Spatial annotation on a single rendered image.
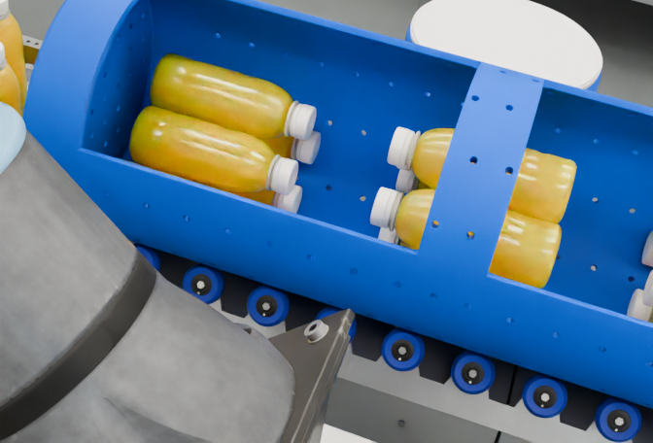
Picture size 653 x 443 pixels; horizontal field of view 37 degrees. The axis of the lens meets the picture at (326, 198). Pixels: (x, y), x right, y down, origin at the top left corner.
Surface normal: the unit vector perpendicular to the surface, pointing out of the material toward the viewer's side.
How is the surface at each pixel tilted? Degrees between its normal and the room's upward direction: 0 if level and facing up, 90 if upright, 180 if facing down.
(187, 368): 27
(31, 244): 45
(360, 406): 70
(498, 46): 0
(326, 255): 88
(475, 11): 0
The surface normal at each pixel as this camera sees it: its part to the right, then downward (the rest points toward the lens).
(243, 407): 0.50, -0.51
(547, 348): -0.33, 0.71
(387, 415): -0.25, 0.29
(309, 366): -0.60, -0.73
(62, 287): 0.61, -0.15
